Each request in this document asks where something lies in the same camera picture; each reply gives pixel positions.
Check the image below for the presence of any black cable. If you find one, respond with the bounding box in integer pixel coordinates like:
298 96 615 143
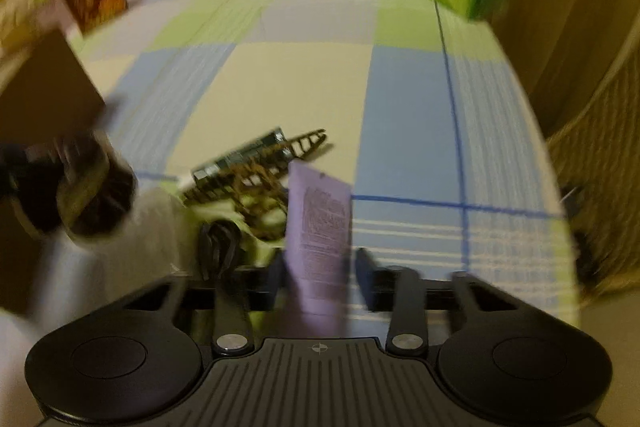
196 215 246 283

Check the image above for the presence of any tiger stripe hair claw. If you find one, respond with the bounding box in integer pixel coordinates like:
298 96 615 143
180 129 328 242

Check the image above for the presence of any brown cardboard storage box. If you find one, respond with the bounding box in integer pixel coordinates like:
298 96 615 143
1 29 105 315

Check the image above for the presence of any checkered tablecloth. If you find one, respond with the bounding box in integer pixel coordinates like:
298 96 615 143
64 0 582 338

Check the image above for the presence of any quilted beige cushion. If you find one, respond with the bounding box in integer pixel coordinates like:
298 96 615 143
547 52 639 303

